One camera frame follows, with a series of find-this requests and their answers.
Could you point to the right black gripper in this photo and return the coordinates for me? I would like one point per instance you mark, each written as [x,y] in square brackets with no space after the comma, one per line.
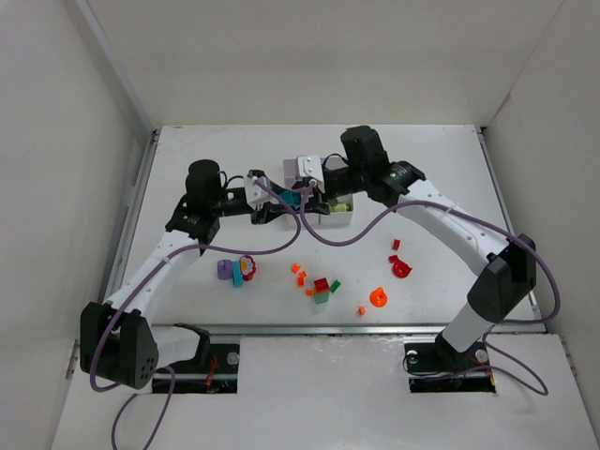
[317,199]

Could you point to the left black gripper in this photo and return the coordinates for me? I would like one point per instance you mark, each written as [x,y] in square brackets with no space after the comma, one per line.
[259,213]

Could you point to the teal oval lego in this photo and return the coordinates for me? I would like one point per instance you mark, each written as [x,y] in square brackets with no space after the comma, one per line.
[292,198]

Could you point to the light green lego brick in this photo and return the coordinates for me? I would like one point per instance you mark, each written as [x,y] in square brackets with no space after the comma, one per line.
[340,207]

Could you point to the green teal lego stack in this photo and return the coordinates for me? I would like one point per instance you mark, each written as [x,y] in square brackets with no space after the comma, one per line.
[321,297]

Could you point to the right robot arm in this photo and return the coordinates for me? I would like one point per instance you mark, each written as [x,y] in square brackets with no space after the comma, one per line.
[504,266]

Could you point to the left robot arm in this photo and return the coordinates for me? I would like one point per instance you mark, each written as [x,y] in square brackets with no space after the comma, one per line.
[118,341]

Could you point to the left white divided container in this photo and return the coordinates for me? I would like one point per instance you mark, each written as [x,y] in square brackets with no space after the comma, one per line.
[289,179]

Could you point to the white divided container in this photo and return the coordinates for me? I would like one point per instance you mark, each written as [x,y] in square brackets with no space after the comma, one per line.
[289,179]
[337,219]

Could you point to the right white divided container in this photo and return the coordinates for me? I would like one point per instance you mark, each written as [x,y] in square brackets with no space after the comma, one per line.
[337,219]

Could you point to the small orange lego pair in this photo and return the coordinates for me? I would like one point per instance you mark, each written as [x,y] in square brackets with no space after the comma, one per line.
[298,270]

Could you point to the red flower lego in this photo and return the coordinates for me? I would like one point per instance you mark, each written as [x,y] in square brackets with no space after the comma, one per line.
[248,267]

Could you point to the purple arch lego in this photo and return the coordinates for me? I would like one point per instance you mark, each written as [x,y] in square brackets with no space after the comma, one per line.
[225,269]

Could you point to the teal lego brick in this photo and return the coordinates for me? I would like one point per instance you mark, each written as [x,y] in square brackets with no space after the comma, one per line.
[237,276]

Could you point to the small green lego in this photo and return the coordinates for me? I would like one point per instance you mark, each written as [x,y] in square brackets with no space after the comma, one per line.
[336,284]

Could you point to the red round lego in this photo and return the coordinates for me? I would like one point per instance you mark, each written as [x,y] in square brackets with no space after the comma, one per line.
[399,268]

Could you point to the orange round lego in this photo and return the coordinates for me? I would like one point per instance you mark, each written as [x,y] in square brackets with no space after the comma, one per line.
[378,298]

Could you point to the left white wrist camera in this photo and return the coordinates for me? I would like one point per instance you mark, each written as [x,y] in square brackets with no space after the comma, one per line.
[254,187]

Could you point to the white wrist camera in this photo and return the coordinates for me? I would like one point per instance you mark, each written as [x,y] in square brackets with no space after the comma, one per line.
[254,187]
[309,169]

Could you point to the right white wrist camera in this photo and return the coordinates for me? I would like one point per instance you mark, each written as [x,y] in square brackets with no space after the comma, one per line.
[309,169]

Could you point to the aluminium rail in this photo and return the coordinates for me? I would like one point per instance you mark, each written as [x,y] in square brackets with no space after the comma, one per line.
[314,330]

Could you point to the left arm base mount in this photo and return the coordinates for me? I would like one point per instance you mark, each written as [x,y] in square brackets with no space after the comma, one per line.
[211,365]

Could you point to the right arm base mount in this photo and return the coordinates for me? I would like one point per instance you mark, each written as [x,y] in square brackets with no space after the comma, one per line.
[435,368]

